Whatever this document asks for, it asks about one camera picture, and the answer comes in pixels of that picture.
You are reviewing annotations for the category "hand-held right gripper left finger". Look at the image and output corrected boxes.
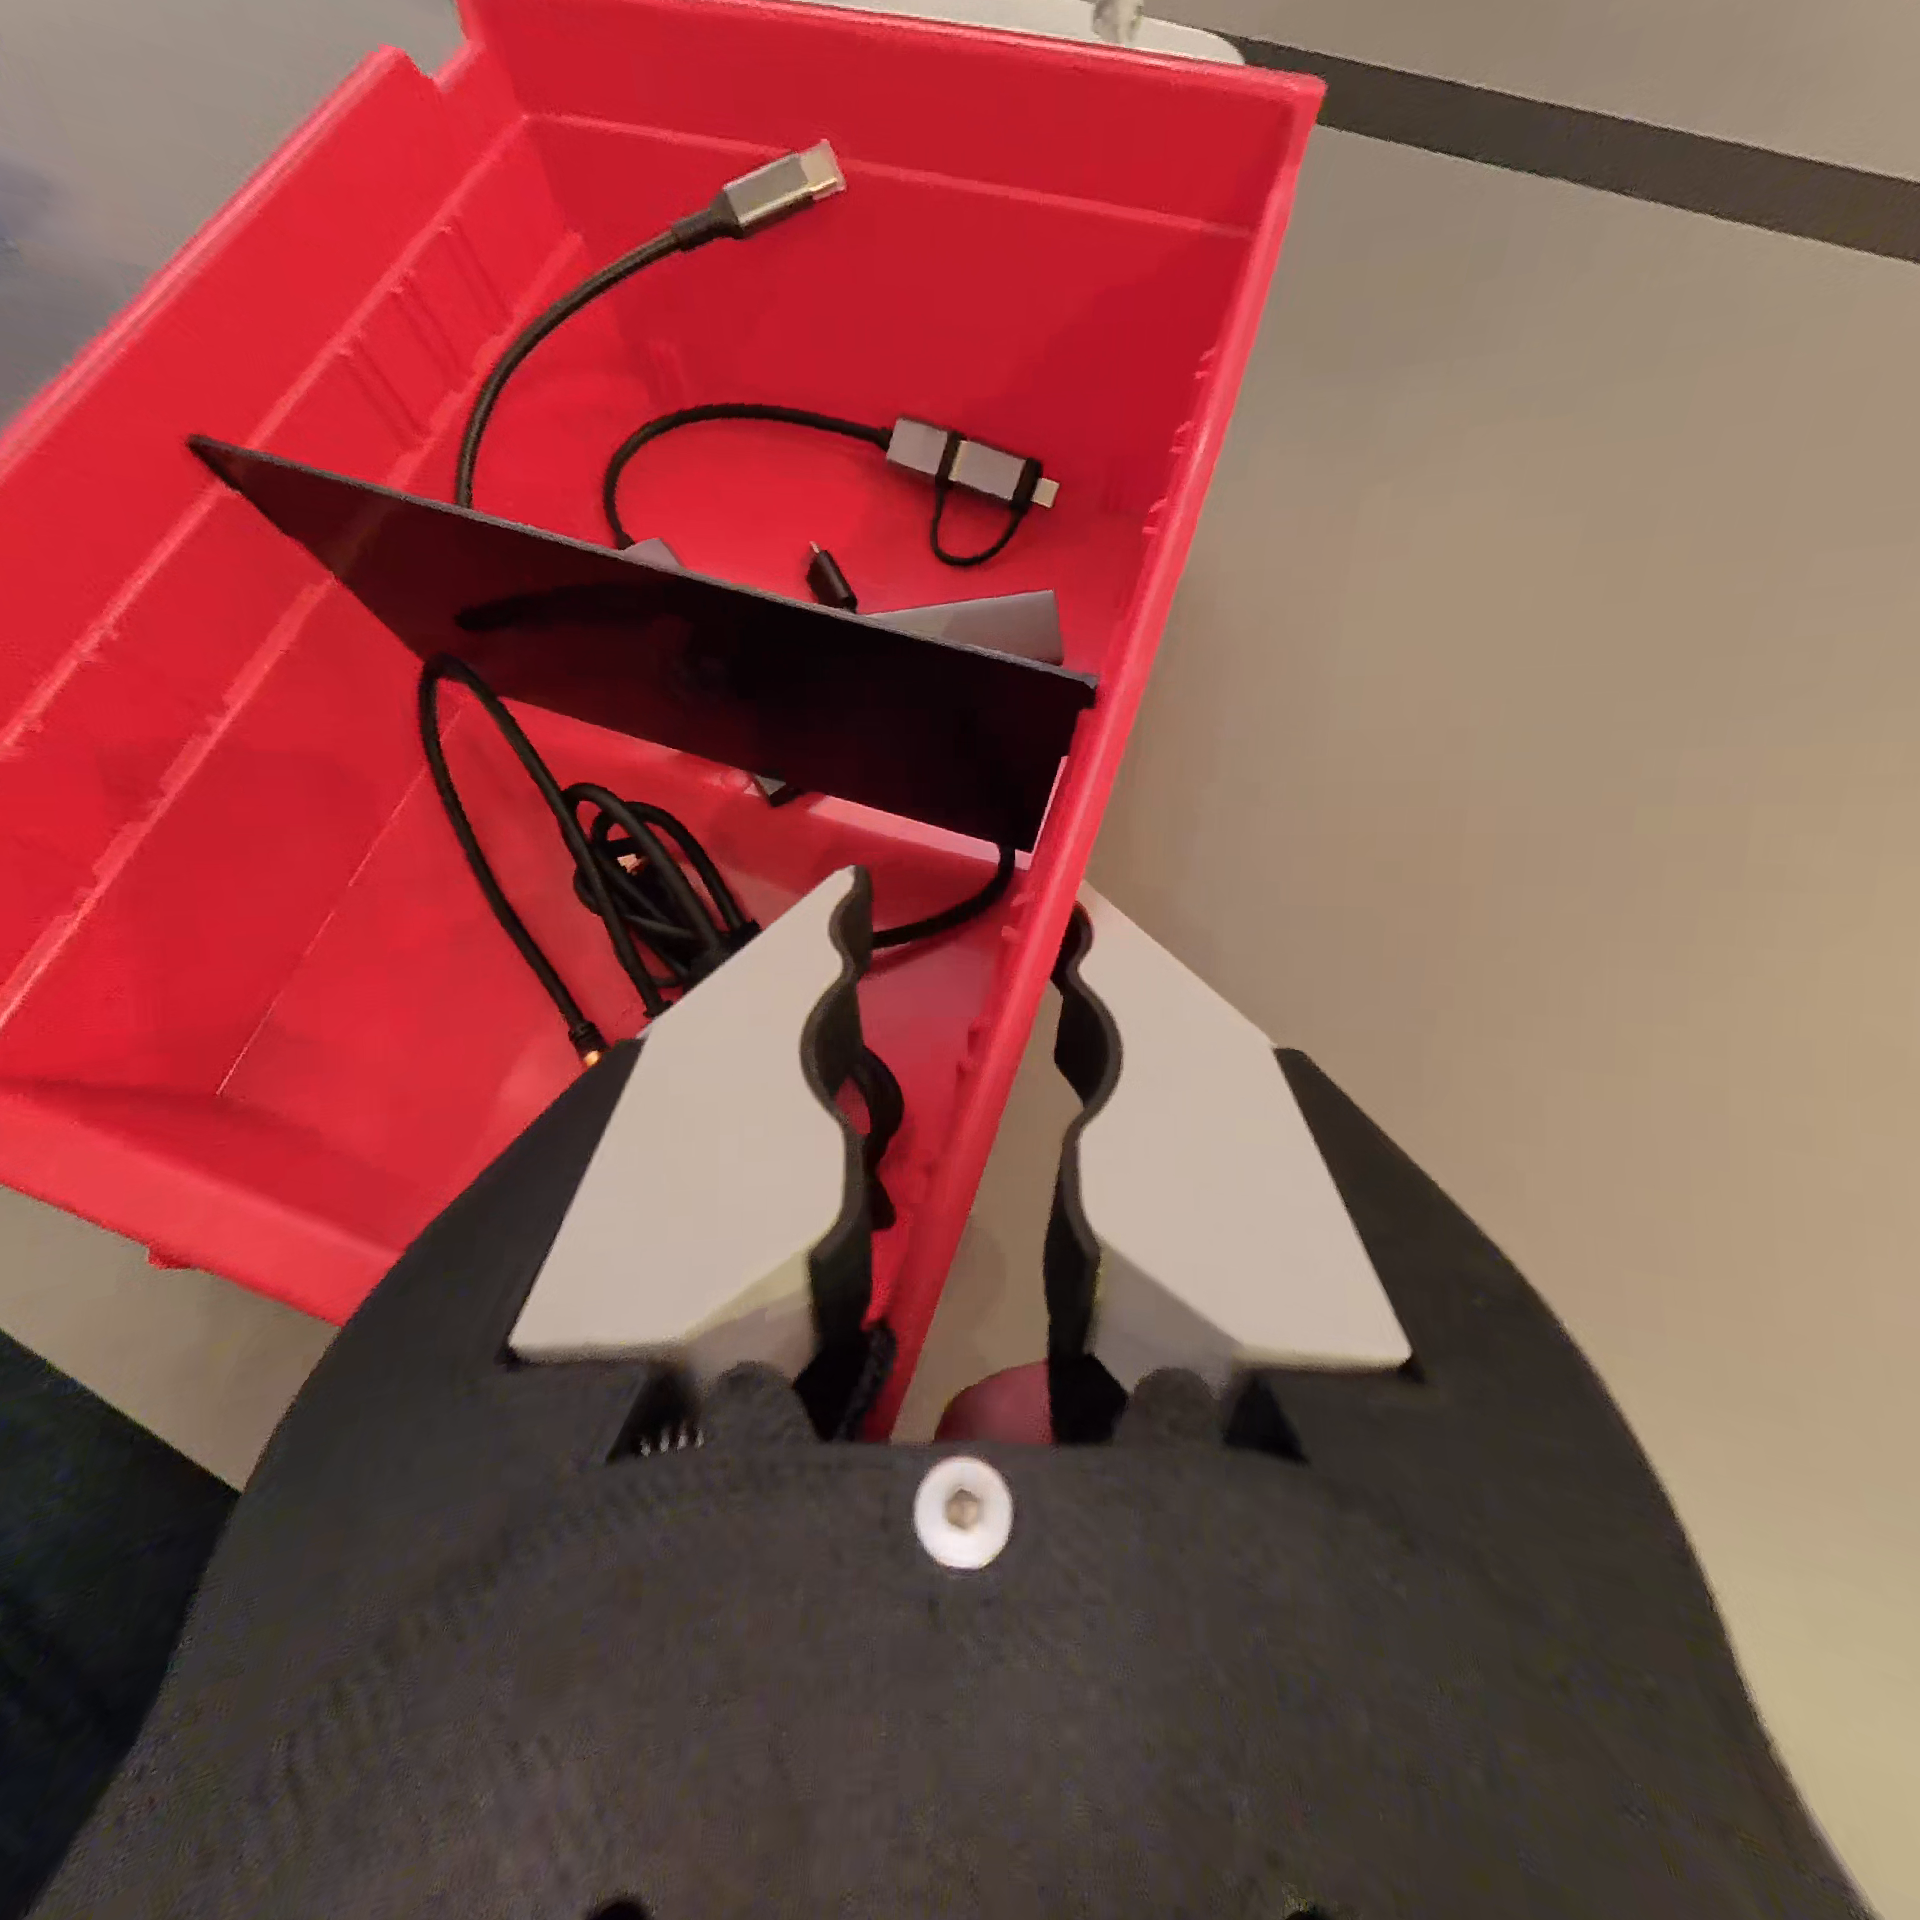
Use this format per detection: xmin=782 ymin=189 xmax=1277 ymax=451
xmin=507 ymin=863 xmax=878 ymax=1438

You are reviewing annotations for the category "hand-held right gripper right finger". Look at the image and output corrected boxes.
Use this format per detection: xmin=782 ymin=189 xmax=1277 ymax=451
xmin=1042 ymin=896 xmax=1414 ymax=1438

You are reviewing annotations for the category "red plastic bin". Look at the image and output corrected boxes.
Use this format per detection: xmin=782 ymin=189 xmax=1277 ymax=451
xmin=0 ymin=0 xmax=1327 ymax=1442

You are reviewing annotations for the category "black cable with grey plug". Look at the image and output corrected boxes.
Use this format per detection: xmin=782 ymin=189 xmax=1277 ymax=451
xmin=603 ymin=403 xmax=1063 ymax=571

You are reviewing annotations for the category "slim dark usb hub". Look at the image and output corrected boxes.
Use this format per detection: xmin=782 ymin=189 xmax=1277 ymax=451
xmin=455 ymin=138 xmax=1070 ymax=670

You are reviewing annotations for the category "black bin divider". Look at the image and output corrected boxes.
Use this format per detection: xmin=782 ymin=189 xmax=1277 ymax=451
xmin=188 ymin=434 xmax=1100 ymax=855

